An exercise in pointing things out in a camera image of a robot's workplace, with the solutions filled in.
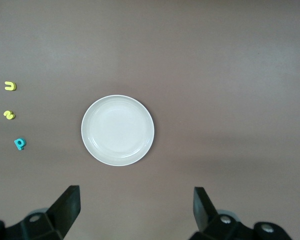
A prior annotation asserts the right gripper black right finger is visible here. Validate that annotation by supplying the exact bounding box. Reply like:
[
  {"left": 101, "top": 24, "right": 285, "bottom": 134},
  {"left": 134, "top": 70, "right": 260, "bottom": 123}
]
[{"left": 188, "top": 186, "right": 293, "bottom": 240}]

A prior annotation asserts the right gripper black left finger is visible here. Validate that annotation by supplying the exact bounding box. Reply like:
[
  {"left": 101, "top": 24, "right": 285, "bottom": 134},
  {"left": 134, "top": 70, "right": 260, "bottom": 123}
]
[{"left": 0, "top": 185, "right": 81, "bottom": 240}]

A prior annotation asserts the teal foam letter p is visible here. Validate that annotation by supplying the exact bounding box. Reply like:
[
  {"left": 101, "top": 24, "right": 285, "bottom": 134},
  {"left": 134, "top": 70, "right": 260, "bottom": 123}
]
[{"left": 13, "top": 138, "right": 27, "bottom": 151}]

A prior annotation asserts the beige round plate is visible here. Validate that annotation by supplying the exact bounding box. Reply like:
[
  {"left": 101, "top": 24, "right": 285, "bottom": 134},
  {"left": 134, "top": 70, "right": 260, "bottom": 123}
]
[{"left": 80, "top": 94, "right": 155, "bottom": 167}]

